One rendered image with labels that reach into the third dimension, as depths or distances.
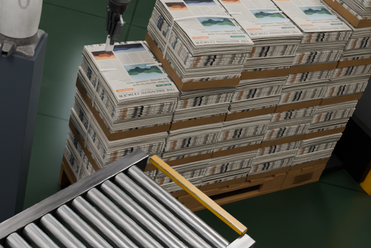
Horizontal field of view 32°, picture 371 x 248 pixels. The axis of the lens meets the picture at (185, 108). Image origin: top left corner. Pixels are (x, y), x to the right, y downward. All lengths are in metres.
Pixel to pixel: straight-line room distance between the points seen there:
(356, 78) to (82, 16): 2.08
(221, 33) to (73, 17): 2.09
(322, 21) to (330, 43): 0.11
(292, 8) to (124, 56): 0.82
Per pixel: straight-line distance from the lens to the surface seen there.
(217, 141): 3.08
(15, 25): 2.36
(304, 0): 3.22
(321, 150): 3.68
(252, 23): 2.86
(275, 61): 2.93
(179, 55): 2.69
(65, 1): 4.82
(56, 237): 2.09
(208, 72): 2.71
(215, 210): 2.25
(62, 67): 4.13
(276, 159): 3.46
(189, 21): 2.73
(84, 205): 2.17
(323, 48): 3.09
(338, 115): 3.53
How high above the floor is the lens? 2.36
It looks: 36 degrees down
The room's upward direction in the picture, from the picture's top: 17 degrees clockwise
